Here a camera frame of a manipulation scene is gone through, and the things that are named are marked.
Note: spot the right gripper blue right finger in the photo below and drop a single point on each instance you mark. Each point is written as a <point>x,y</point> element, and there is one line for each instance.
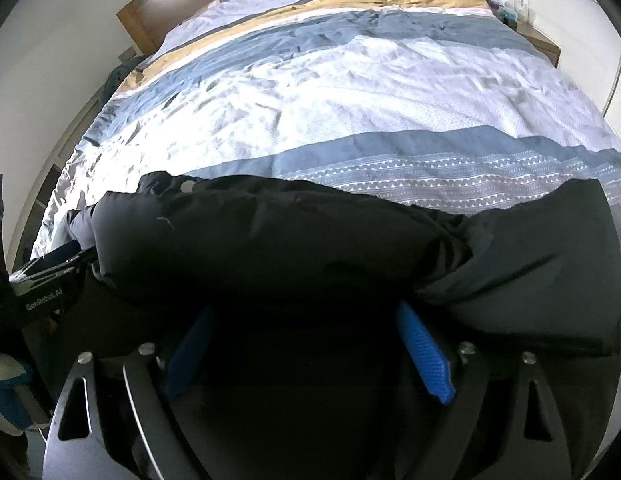
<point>430,361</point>

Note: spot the black puffer jacket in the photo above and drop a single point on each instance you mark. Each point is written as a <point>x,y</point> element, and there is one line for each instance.
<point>303,373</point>

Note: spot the dark green cloth pile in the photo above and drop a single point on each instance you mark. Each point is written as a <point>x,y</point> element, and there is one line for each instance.
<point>117,76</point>

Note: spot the white wardrobe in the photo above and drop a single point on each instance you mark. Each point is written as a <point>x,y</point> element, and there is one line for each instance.
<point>589,59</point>

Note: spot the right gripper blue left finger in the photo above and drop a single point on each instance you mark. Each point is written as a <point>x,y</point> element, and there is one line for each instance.
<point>184,366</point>

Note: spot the wall socket plate left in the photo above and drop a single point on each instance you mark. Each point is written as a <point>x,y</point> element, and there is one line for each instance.
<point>127,55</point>

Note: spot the striped duvet cover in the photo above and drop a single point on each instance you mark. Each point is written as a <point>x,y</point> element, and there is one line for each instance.
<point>427,102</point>

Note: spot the white blue gloved hand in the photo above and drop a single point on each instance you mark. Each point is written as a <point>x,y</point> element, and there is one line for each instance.
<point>19,409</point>

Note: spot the items on nightstand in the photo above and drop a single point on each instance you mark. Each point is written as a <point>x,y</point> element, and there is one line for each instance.
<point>513,13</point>

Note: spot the wooden nightstand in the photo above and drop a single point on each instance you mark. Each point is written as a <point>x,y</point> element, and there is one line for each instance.
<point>540,42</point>

